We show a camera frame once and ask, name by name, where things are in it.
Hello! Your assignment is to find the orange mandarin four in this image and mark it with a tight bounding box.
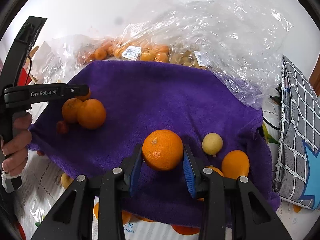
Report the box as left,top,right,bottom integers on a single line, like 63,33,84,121
142,129,183,171

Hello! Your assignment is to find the brown door frame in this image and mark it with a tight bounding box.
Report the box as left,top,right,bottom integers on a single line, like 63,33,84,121
309,56,320,96

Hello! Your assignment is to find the grey checked star cushion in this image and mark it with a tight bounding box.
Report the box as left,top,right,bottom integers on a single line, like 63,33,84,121
273,56,319,210

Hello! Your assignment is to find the orange mandarin two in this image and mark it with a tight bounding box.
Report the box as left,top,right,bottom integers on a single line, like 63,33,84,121
77,99,106,129

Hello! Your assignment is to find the pale longan fruit two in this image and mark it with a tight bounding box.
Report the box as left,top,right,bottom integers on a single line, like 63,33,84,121
61,172,73,189

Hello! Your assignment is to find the orange mandarin three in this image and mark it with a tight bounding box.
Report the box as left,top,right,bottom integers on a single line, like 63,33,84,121
207,165,224,177

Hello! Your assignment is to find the red paper gift bag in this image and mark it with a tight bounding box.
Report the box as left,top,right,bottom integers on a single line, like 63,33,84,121
17,67,31,86

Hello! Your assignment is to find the person's left hand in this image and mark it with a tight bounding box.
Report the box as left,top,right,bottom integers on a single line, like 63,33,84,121
2,112,32,177

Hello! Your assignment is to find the orange mandarin five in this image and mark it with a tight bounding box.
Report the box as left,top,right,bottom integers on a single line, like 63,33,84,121
75,91,91,102

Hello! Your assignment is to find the oval orange kumquat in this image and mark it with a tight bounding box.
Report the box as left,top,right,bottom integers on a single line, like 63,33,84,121
221,150,249,179

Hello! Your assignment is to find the orange mandarin one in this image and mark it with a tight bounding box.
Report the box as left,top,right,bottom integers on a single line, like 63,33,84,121
62,98,83,123

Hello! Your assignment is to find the clear plastic fruit bag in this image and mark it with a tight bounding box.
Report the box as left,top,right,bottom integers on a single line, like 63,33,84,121
113,0,293,109

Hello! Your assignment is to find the black cable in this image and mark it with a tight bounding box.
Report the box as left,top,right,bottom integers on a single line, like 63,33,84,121
262,115,281,131

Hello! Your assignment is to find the purple towel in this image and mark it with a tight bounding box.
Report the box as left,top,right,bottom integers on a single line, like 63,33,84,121
29,61,280,210

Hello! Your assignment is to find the small clear plastic bag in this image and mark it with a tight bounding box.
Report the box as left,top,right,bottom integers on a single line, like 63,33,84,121
32,33,116,83

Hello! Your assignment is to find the small pale longan fruit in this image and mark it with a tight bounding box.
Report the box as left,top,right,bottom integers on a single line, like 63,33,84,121
202,133,223,156

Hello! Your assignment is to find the small red fruit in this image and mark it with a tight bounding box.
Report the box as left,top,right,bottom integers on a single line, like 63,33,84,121
56,120,69,135

